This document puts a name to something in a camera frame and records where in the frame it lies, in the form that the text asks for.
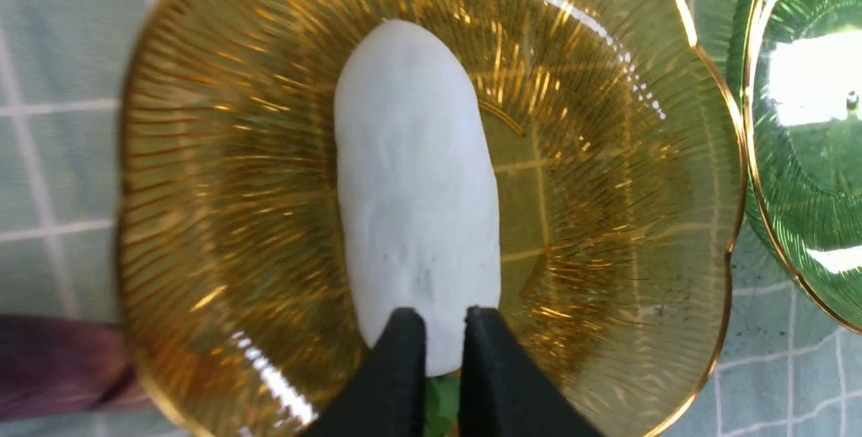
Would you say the white radish with green leaves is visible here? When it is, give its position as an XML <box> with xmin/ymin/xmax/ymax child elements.
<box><xmin>333</xmin><ymin>20</ymin><xmax>502</xmax><ymax>436</ymax></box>

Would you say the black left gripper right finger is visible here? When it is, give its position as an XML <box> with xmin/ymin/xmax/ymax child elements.
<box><xmin>458</xmin><ymin>307</ymin><xmax>601</xmax><ymax>436</ymax></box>

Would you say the amber ribbed plastic plate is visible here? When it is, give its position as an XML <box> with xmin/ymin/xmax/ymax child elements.
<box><xmin>116</xmin><ymin>0</ymin><xmax>745</xmax><ymax>436</ymax></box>

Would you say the green ribbed plastic plate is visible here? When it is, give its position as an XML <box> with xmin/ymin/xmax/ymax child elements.
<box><xmin>725</xmin><ymin>0</ymin><xmax>861</xmax><ymax>333</ymax></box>

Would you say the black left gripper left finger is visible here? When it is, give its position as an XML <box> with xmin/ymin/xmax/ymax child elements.
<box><xmin>304</xmin><ymin>308</ymin><xmax>427</xmax><ymax>436</ymax></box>

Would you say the purple eggplant with brown stem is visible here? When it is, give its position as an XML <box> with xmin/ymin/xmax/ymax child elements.
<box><xmin>1</xmin><ymin>314</ymin><xmax>153</xmax><ymax>422</ymax></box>

